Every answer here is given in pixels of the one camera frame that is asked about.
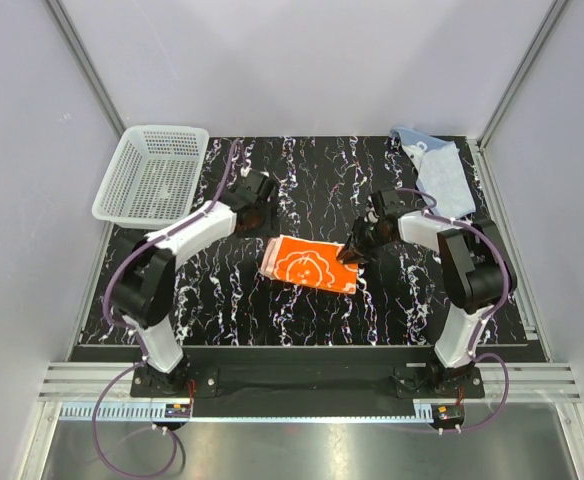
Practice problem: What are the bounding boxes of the purple cable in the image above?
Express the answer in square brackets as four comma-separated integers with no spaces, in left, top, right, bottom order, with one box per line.
[394,188,516,435]
[93,138,253,480]

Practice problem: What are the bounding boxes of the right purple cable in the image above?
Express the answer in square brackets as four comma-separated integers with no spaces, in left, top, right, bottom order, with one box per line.
[394,188,516,435]

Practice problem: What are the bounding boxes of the white plastic basket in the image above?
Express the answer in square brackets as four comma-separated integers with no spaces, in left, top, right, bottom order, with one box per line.
[91,125,209,230]

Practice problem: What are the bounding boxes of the black marble pattern mat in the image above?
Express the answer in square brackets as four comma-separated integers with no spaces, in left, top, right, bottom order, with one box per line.
[170,136,449,346]

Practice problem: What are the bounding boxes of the aluminium frame rail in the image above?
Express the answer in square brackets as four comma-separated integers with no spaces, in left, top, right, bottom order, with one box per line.
[38,362,581,403]

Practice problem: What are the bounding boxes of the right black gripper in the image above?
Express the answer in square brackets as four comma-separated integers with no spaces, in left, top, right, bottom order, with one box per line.
[336,216,392,266]

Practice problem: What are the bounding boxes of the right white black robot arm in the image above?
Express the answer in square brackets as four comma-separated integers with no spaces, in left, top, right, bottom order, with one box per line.
[337,211,516,397]

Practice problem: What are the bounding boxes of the orange white patterned towel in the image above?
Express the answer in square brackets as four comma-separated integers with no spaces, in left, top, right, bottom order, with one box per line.
[259,235,358,294]

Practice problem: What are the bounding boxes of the slotted cable duct rail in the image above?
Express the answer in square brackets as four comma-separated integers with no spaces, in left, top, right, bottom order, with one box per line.
[59,401,433,423]

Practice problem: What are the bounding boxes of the small electronics box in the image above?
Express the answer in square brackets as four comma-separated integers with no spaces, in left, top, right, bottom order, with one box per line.
[433,404,465,425]
[165,403,192,418]

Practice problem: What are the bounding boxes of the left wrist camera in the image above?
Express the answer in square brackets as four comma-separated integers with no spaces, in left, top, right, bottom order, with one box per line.
[236,170,278,203]

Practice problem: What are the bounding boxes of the right small electronics box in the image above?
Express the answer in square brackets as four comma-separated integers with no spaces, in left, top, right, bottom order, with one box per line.
[433,404,465,425]

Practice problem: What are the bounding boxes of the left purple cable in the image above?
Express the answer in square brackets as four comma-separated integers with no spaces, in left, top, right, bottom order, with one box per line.
[93,138,253,480]

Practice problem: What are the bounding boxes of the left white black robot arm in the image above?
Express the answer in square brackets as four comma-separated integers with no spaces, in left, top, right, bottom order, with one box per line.
[102,188,278,396]

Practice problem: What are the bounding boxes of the left small electronics box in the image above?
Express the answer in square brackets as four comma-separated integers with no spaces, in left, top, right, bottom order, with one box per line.
[165,403,192,418]

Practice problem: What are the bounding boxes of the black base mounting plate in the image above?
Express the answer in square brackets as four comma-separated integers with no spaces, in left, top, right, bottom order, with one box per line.
[131,346,485,399]

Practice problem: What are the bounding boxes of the light blue towel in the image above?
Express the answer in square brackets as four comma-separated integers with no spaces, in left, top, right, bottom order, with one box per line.
[390,126,476,219]

